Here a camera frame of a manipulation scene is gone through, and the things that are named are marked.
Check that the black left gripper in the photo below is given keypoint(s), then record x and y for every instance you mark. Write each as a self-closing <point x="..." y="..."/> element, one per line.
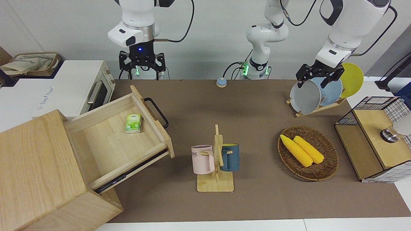
<point x="322" y="69"/>

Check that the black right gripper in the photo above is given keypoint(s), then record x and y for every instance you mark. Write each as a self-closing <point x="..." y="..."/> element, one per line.
<point x="140" y="54"/>

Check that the light wooden drawer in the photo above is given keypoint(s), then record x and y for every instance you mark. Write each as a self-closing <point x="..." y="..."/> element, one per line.
<point x="102" y="144"/>

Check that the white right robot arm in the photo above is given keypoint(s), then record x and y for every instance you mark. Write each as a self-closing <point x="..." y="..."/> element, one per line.
<point x="138" y="12"/>

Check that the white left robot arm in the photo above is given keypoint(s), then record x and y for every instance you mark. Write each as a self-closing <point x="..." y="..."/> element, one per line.
<point x="346" y="25"/>

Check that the light blue plate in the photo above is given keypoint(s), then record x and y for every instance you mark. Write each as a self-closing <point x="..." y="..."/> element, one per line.
<point x="330" y="93"/>

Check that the grey plate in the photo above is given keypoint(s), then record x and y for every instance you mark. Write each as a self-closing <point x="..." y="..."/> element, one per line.
<point x="305" y="98"/>

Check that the yellow plate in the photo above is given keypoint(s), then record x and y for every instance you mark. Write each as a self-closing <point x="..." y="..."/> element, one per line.
<point x="351" y="80"/>

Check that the wooden plate rack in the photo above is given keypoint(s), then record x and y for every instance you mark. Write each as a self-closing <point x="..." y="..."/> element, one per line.
<point x="316" y="110"/>

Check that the green tissue pack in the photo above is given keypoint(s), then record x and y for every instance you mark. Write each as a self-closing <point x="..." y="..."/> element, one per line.
<point x="133" y="123"/>

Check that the yellow corn cob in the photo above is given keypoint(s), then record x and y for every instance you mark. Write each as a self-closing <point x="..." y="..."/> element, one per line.
<point x="295" y="150"/>
<point x="310" y="149"/>

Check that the small blue round bell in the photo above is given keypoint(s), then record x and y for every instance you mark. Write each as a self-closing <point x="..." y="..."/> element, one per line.
<point x="221" y="83"/>

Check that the brown storage tray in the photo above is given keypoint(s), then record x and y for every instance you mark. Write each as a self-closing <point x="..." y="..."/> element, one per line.
<point x="58" y="62"/>

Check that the glass cup with metal base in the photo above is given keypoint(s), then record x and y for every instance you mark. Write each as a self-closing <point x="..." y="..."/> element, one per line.
<point x="390" y="134"/>

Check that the white toaster oven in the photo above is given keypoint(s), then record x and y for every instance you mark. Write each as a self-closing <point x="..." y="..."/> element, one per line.
<point x="48" y="89"/>

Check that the brown wicker basket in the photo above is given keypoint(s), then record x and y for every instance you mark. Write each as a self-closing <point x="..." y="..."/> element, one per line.
<point x="308" y="173"/>

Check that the beige cloth bag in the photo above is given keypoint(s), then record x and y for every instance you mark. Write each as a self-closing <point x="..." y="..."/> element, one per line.
<point x="29" y="62"/>

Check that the pink mug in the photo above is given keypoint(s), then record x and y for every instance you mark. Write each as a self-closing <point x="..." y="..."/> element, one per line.
<point x="200" y="162"/>

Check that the dark blue mug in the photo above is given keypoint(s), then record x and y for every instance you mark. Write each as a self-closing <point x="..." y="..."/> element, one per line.
<point x="232" y="158"/>

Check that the brown table mat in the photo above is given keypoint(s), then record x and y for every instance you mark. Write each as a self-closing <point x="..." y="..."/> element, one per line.
<point x="257" y="199"/>

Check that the wooden mug rack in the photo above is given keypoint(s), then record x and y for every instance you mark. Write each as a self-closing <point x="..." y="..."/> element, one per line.
<point x="215" y="184"/>

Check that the light wooden cabinet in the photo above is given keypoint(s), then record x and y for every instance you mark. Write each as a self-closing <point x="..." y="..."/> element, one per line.
<point x="32" y="160"/>

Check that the black camera stand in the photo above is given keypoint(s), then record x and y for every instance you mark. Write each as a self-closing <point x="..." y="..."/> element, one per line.
<point x="383" y="84"/>

